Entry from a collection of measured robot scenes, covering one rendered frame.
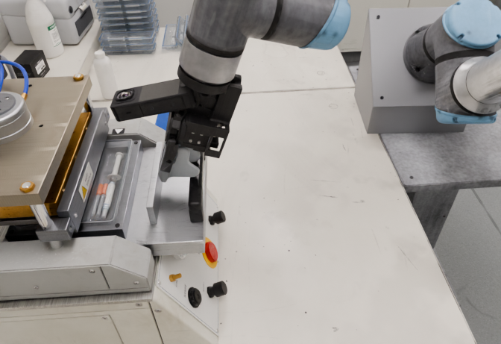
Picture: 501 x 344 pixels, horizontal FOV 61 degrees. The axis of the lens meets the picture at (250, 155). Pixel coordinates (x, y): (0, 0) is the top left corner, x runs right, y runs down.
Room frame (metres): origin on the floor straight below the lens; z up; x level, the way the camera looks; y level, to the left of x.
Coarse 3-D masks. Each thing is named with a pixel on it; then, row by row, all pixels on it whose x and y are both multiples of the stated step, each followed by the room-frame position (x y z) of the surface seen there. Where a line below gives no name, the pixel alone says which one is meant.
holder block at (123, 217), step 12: (132, 156) 0.54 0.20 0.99; (132, 168) 0.51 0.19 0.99; (132, 180) 0.49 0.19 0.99; (132, 192) 0.47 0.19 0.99; (120, 204) 0.43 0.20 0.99; (132, 204) 0.45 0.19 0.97; (120, 216) 0.41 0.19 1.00; (12, 228) 0.39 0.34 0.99; (84, 228) 0.39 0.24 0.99; (96, 228) 0.39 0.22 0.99; (108, 228) 0.39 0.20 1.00; (120, 228) 0.39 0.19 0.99; (12, 240) 0.38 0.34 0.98; (24, 240) 0.38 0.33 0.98
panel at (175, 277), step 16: (208, 208) 0.60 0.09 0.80; (208, 224) 0.56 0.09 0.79; (208, 240) 0.52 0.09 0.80; (160, 256) 0.39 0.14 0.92; (192, 256) 0.45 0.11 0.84; (160, 272) 0.37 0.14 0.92; (176, 272) 0.39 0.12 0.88; (192, 272) 0.42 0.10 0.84; (208, 272) 0.45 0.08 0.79; (160, 288) 0.34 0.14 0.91; (176, 288) 0.36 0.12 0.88; (192, 288) 0.38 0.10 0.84; (192, 304) 0.36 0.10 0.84; (208, 304) 0.38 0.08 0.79; (208, 320) 0.36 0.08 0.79
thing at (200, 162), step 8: (200, 152) 0.53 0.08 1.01; (200, 160) 0.51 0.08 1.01; (200, 168) 0.49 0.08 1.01; (200, 176) 0.48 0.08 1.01; (192, 184) 0.46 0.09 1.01; (200, 184) 0.46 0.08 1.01; (192, 192) 0.44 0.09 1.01; (200, 192) 0.44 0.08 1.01; (192, 200) 0.43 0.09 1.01; (200, 200) 0.43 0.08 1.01; (192, 208) 0.42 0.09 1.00; (200, 208) 0.42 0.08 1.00; (192, 216) 0.42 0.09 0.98; (200, 216) 0.42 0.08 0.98
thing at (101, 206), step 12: (108, 144) 0.57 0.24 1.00; (120, 144) 0.57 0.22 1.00; (108, 156) 0.54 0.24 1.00; (120, 156) 0.53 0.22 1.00; (108, 168) 0.51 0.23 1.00; (120, 168) 0.51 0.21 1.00; (96, 180) 0.48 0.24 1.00; (108, 180) 0.48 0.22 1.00; (120, 180) 0.48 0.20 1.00; (96, 192) 0.45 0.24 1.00; (108, 192) 0.45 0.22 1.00; (96, 204) 0.43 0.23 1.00; (108, 204) 0.43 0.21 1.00; (84, 216) 0.40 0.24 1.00; (96, 216) 0.40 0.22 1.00; (108, 216) 0.40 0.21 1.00
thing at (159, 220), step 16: (160, 144) 0.56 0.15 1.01; (144, 160) 0.56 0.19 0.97; (144, 176) 0.52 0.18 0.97; (144, 192) 0.48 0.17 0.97; (160, 192) 0.48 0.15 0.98; (176, 192) 0.48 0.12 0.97; (144, 208) 0.45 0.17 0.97; (160, 208) 0.45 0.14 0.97; (176, 208) 0.45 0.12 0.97; (144, 224) 0.42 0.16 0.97; (160, 224) 0.42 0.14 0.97; (176, 224) 0.41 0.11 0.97; (192, 224) 0.41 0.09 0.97; (144, 240) 0.39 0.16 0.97; (160, 240) 0.38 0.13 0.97; (176, 240) 0.38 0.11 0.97; (192, 240) 0.38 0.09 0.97
